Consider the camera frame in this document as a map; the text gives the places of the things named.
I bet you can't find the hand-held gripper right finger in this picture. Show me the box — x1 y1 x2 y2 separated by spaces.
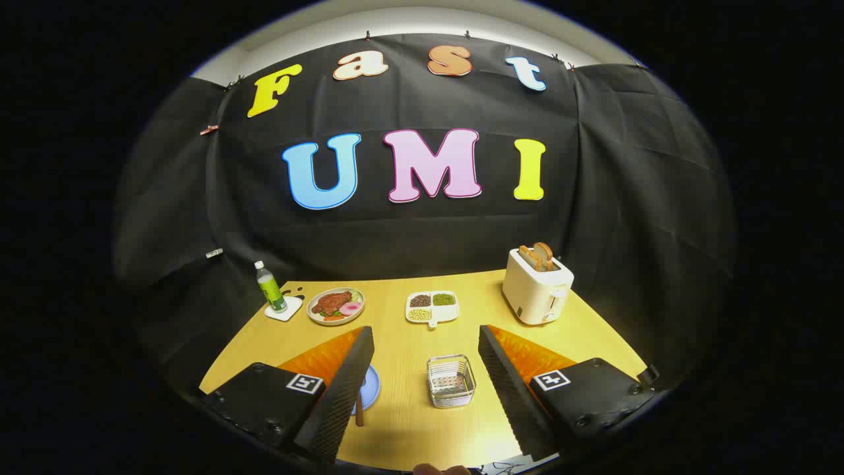
478 325 660 462

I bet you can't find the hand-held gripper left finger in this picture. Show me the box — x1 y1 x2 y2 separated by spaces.
200 325 375 466

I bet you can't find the blue plate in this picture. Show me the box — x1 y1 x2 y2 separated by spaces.
351 364 382 415

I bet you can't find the perforated metal basket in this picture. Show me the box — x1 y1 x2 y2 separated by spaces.
427 354 477 410

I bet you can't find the beige plate of model food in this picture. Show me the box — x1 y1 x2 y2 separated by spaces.
307 288 365 327

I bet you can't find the white square coaster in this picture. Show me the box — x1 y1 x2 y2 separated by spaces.
264 295 304 323

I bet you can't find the white toaster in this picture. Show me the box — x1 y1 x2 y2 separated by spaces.
502 247 575 326

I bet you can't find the white divided dish with beans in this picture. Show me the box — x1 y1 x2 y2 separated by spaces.
405 290 460 329

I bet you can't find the green label drink bottle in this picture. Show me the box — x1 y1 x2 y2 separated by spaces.
254 261 289 313

